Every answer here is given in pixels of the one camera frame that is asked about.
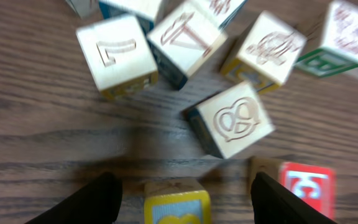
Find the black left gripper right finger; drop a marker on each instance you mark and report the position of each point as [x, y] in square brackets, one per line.
[274, 204]

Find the blue edged rear block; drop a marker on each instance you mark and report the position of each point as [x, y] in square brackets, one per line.
[220, 12]

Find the yellow top picture block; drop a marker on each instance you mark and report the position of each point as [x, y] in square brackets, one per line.
[176, 201]

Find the plain block below cluster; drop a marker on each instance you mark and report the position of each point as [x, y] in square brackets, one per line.
[230, 121]

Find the blue edged block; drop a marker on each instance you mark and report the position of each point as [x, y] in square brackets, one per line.
[184, 41]
[220, 12]

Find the green B letter block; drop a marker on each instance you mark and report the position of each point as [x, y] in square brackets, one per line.
[332, 40]

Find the red E block rear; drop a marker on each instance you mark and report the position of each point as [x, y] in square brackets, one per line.
[315, 185]

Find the blue edged centre block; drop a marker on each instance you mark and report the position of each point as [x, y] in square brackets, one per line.
[184, 41]

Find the small rear centre block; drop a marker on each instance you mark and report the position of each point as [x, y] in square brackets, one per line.
[148, 12]

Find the blue yellow sided block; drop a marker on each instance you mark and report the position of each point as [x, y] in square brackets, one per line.
[264, 54]

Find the yellow G letter block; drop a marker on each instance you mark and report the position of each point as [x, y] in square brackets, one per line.
[118, 56]

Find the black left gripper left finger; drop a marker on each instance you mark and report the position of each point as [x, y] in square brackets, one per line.
[98, 202]

